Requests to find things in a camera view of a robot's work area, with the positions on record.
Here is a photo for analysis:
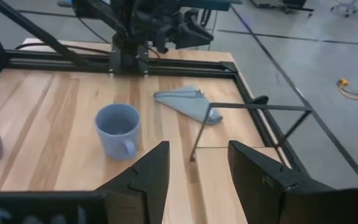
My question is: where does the dark red table cable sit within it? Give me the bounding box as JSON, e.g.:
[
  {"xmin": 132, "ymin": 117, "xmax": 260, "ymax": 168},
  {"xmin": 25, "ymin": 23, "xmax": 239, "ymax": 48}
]
[{"xmin": 14, "ymin": 42, "xmax": 111, "ymax": 56}]

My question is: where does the blue-green desk top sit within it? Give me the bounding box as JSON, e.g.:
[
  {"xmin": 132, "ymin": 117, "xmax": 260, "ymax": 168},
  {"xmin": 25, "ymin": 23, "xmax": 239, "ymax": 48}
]
[{"xmin": 178, "ymin": 0, "xmax": 244, "ymax": 12}]

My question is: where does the black aluminium table frame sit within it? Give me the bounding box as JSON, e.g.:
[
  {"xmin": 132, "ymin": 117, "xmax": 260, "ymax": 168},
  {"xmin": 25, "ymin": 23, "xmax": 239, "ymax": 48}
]
[{"xmin": 0, "ymin": 0, "xmax": 310, "ymax": 177}]

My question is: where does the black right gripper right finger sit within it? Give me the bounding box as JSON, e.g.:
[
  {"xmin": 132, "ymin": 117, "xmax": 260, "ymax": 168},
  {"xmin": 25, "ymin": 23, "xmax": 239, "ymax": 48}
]
[{"xmin": 227, "ymin": 139, "xmax": 336, "ymax": 224}]

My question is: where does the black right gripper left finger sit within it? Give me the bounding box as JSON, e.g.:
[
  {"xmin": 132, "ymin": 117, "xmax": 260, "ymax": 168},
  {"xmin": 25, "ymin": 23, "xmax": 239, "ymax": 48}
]
[{"xmin": 94, "ymin": 141, "xmax": 171, "ymax": 224}]

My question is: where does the black-framed wooden shelf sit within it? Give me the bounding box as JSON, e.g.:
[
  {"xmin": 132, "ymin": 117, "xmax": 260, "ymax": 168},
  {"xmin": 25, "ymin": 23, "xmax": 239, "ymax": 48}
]
[{"xmin": 190, "ymin": 101, "xmax": 314, "ymax": 224}]

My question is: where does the grey folded cloth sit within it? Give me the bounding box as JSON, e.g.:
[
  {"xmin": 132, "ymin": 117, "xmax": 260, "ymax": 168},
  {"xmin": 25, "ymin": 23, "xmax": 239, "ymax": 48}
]
[{"xmin": 153, "ymin": 85, "xmax": 224, "ymax": 126}]

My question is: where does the black frame clamp knob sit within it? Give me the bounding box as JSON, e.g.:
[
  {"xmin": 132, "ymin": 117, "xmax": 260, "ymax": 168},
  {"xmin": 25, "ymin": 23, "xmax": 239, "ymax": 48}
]
[{"xmin": 249, "ymin": 95, "xmax": 270, "ymax": 105}]

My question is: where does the office chair base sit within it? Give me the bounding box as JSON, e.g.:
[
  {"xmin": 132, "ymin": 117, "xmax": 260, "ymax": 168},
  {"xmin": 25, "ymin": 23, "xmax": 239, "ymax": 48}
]
[{"xmin": 330, "ymin": 0, "xmax": 358, "ymax": 20}]

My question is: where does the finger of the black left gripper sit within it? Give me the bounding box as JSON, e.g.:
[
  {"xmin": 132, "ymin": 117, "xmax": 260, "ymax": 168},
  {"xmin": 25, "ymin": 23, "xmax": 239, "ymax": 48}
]
[
  {"xmin": 174, "ymin": 21, "xmax": 214, "ymax": 50},
  {"xmin": 155, "ymin": 24, "xmax": 172, "ymax": 54}
]

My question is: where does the blue-grey ceramic mug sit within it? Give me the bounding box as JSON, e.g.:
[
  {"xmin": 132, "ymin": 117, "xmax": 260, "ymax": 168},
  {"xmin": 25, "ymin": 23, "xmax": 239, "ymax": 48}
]
[{"xmin": 94, "ymin": 103, "xmax": 141, "ymax": 161}]

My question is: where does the yellow floor cable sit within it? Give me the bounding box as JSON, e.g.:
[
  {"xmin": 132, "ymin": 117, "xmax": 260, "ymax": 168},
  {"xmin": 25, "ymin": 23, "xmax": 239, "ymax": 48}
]
[{"xmin": 336, "ymin": 77, "xmax": 358, "ymax": 101}]

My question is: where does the black furniture base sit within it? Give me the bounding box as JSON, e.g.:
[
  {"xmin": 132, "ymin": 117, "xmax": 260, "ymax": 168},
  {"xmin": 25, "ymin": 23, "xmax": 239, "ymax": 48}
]
[{"xmin": 249, "ymin": 0, "xmax": 315, "ymax": 17}]

